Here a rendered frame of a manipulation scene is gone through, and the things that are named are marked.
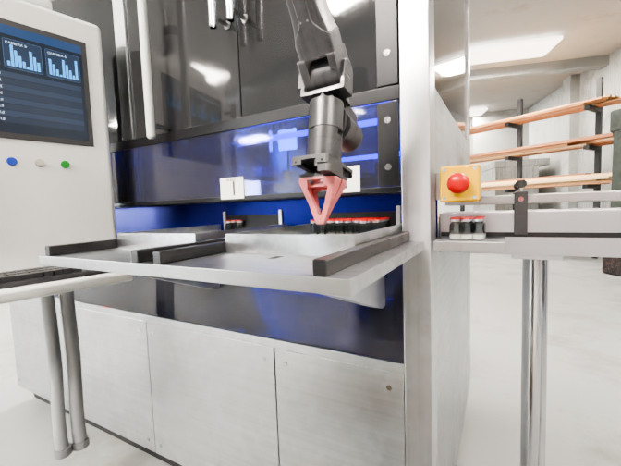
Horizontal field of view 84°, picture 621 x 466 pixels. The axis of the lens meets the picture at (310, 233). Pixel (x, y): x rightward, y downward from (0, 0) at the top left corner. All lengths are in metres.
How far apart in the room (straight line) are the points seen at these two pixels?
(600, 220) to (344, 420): 0.71
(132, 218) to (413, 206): 1.09
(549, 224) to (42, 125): 1.30
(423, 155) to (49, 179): 1.02
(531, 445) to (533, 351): 0.22
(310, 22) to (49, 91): 0.88
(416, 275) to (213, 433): 0.84
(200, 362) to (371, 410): 0.56
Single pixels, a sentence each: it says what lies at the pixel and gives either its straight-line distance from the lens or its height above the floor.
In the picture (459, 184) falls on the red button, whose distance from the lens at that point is 0.71.
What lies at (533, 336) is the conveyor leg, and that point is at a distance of 0.94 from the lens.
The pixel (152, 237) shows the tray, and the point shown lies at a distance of 0.82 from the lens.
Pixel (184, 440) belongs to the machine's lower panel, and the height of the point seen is 0.19.
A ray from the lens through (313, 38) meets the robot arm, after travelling 0.60.
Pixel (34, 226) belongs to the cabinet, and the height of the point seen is 0.93.
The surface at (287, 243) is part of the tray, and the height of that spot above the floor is 0.90.
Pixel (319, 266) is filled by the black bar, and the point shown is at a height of 0.89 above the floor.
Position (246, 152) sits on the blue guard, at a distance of 0.97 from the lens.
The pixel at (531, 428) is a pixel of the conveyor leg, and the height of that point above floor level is 0.44.
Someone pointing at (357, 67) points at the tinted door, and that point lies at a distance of 0.86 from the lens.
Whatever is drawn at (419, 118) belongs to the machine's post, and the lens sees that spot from 0.78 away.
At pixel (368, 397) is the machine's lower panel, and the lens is 0.91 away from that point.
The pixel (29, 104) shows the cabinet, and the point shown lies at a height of 1.27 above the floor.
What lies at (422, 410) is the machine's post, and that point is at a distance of 0.88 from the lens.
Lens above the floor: 0.96
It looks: 4 degrees down
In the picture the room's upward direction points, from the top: 2 degrees counter-clockwise
